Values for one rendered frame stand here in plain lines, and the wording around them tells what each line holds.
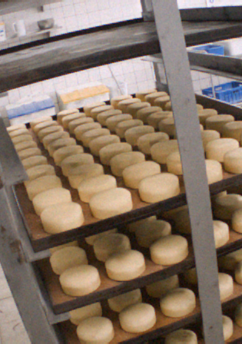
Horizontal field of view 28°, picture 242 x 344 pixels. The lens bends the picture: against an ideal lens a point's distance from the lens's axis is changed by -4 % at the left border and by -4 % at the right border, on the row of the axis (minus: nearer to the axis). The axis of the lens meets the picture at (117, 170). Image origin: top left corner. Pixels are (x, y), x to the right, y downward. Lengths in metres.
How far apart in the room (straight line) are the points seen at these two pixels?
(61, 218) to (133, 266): 0.11
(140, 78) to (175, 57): 5.86
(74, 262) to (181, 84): 0.27
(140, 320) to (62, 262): 0.13
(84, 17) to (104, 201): 5.62
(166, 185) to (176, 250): 0.09
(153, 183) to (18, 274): 0.20
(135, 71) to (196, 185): 5.81
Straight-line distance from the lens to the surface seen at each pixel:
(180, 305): 0.67
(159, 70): 1.18
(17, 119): 5.44
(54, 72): 0.50
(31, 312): 0.57
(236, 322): 0.79
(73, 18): 6.11
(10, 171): 0.54
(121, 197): 0.57
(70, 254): 0.67
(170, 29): 0.53
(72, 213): 0.56
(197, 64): 0.96
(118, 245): 0.66
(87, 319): 0.69
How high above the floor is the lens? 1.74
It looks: 20 degrees down
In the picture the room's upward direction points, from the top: 12 degrees counter-clockwise
